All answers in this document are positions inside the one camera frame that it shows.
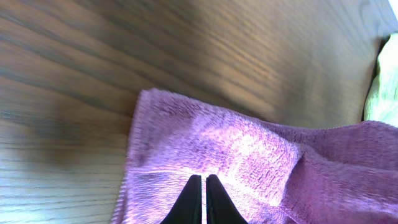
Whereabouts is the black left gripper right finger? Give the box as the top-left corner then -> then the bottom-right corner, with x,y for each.
206,174 -> 248,224

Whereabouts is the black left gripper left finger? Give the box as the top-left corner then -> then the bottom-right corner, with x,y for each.
161,175 -> 202,224

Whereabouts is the purple microfiber cloth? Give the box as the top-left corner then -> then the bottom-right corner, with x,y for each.
111,89 -> 397,223

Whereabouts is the green microfiber cloth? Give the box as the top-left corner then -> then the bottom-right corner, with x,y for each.
363,33 -> 397,127

